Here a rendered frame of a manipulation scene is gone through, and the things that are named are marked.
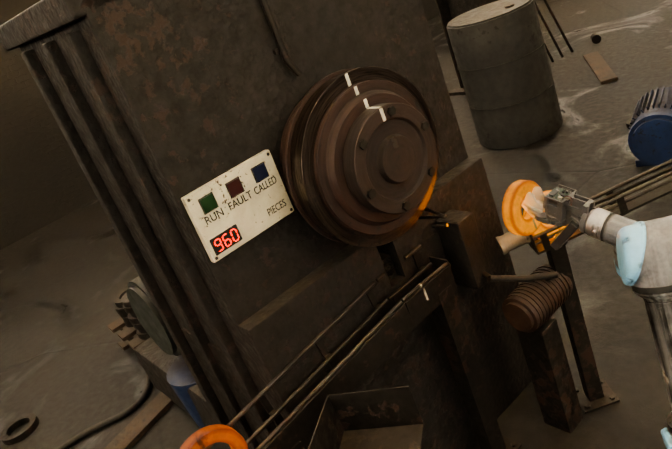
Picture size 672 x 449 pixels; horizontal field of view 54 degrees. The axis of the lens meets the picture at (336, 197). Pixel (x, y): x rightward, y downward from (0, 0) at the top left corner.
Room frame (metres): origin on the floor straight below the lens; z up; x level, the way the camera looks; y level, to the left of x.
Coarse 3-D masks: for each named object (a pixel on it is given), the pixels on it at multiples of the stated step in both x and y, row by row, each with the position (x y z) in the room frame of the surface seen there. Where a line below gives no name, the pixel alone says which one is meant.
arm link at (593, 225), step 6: (594, 210) 1.44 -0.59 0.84; (600, 210) 1.43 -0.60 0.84; (606, 210) 1.43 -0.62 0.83; (588, 216) 1.44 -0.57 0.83; (594, 216) 1.42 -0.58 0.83; (600, 216) 1.41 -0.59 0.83; (606, 216) 1.41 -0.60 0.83; (588, 222) 1.42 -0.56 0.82; (594, 222) 1.41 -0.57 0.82; (600, 222) 1.40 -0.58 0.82; (588, 228) 1.42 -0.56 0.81; (594, 228) 1.41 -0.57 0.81; (600, 228) 1.40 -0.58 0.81; (588, 234) 1.43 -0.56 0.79; (594, 234) 1.40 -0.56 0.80
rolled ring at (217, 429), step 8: (216, 424) 1.30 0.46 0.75; (200, 432) 1.27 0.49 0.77; (208, 432) 1.27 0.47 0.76; (216, 432) 1.27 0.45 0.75; (224, 432) 1.28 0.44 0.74; (232, 432) 1.29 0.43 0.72; (192, 440) 1.25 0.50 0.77; (200, 440) 1.25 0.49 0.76; (208, 440) 1.26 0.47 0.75; (216, 440) 1.27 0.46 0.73; (224, 440) 1.28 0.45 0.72; (232, 440) 1.28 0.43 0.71; (240, 440) 1.29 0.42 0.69; (184, 448) 1.24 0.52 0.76; (192, 448) 1.24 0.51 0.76; (200, 448) 1.25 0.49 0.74; (232, 448) 1.29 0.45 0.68; (240, 448) 1.29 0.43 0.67
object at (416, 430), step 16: (336, 400) 1.29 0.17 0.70; (352, 400) 1.27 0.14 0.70; (368, 400) 1.26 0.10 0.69; (384, 400) 1.24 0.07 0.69; (400, 400) 1.23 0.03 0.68; (320, 416) 1.23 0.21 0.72; (336, 416) 1.29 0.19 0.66; (352, 416) 1.28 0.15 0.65; (368, 416) 1.26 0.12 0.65; (384, 416) 1.25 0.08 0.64; (400, 416) 1.23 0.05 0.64; (416, 416) 1.22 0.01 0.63; (320, 432) 1.20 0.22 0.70; (336, 432) 1.26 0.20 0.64; (352, 432) 1.28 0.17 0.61; (368, 432) 1.26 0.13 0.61; (384, 432) 1.24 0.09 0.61; (400, 432) 1.22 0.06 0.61; (416, 432) 1.20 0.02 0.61; (320, 448) 1.18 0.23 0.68; (336, 448) 1.23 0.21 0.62; (352, 448) 1.23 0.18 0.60; (368, 448) 1.21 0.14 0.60; (384, 448) 1.19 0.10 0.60; (400, 448) 1.17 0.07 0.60; (416, 448) 1.16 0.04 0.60
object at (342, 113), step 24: (360, 96) 1.60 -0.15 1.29; (384, 96) 1.62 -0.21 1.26; (408, 96) 1.69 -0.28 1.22; (336, 120) 1.56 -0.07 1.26; (336, 144) 1.52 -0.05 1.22; (336, 168) 1.51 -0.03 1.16; (336, 192) 1.51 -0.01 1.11; (336, 216) 1.51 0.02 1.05; (360, 216) 1.52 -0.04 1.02; (384, 216) 1.56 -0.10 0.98; (408, 216) 1.62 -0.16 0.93
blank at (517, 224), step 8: (512, 184) 1.62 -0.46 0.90; (520, 184) 1.60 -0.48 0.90; (528, 184) 1.62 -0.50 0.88; (536, 184) 1.64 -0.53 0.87; (512, 192) 1.59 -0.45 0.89; (520, 192) 1.60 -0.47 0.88; (504, 200) 1.60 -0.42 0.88; (512, 200) 1.58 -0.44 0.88; (520, 200) 1.59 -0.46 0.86; (504, 208) 1.59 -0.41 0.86; (512, 208) 1.57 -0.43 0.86; (520, 208) 1.59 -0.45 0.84; (504, 216) 1.58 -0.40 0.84; (512, 216) 1.57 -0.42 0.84; (520, 216) 1.58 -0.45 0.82; (528, 216) 1.62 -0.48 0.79; (512, 224) 1.57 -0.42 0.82; (520, 224) 1.58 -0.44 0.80; (528, 224) 1.59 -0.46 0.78; (536, 224) 1.61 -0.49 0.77; (512, 232) 1.59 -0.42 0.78; (520, 232) 1.57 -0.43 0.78; (528, 232) 1.59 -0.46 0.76
